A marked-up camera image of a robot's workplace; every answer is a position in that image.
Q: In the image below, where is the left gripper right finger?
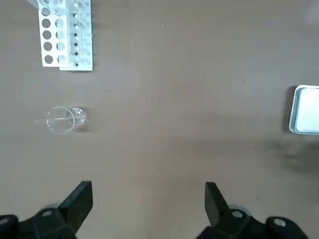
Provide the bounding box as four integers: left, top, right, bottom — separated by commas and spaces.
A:
198, 182, 310, 239

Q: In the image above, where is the white test tube rack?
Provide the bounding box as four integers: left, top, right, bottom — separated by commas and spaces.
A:
38, 0, 93, 72

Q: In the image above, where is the large glass beaker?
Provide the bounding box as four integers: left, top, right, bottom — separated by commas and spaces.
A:
46, 106, 87, 135

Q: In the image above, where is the glass stirring rod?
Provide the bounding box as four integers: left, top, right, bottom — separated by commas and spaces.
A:
34, 115, 85, 124

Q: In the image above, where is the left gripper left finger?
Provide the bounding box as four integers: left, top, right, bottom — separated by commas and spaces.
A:
0, 181, 93, 239

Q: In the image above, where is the silver digital balance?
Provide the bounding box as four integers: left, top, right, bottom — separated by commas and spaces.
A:
289, 85, 319, 135

